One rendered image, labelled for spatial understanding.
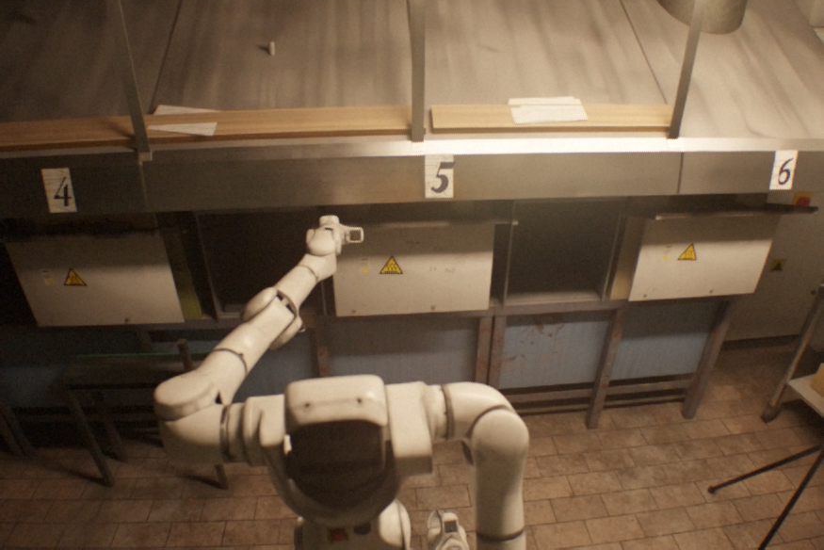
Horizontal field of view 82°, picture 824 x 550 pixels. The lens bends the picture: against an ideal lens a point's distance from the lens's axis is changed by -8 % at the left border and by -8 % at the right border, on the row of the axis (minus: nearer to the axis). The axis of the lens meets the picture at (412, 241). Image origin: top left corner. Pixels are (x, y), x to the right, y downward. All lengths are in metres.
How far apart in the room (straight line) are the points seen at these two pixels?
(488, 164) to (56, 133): 1.36
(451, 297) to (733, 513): 1.71
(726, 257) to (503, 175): 1.16
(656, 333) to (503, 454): 2.07
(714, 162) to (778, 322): 2.13
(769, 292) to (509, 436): 3.07
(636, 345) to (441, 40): 1.74
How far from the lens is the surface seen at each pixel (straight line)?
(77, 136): 1.85
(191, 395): 0.81
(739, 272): 2.54
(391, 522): 1.03
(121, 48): 1.69
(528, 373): 2.66
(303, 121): 1.64
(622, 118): 1.82
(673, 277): 2.36
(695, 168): 1.93
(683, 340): 2.91
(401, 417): 0.74
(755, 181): 2.09
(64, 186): 1.87
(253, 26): 2.06
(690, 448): 3.13
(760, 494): 3.09
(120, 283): 2.20
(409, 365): 2.50
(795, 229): 3.56
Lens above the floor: 2.15
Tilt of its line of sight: 28 degrees down
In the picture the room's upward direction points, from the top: straight up
